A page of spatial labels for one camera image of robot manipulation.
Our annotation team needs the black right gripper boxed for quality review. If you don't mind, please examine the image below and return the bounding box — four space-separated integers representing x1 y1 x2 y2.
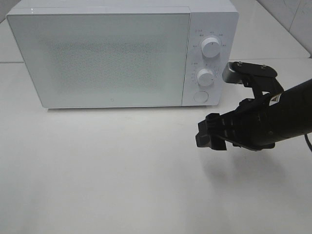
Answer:
195 94 275 151

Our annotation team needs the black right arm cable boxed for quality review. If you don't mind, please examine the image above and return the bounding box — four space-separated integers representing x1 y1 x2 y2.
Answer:
303 134 312 153

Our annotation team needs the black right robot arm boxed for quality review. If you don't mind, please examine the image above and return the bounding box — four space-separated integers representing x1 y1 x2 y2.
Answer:
195 80 312 151

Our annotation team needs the round white door button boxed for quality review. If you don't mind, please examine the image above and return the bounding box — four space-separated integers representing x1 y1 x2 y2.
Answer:
194 91 209 103

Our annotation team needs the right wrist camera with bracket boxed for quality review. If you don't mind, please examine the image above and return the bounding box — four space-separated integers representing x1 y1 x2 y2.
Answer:
222 61 284 98

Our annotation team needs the white microwave door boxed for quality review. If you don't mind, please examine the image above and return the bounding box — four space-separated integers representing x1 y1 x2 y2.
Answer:
8 14 190 108

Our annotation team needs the upper white power knob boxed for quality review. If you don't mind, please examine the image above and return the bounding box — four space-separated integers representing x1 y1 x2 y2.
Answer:
200 36 221 58

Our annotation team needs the white microwave oven body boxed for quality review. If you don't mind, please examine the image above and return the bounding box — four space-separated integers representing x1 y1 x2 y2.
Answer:
6 0 239 108

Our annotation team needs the white timer knob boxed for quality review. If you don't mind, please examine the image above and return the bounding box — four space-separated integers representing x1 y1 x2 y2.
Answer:
196 69 215 87

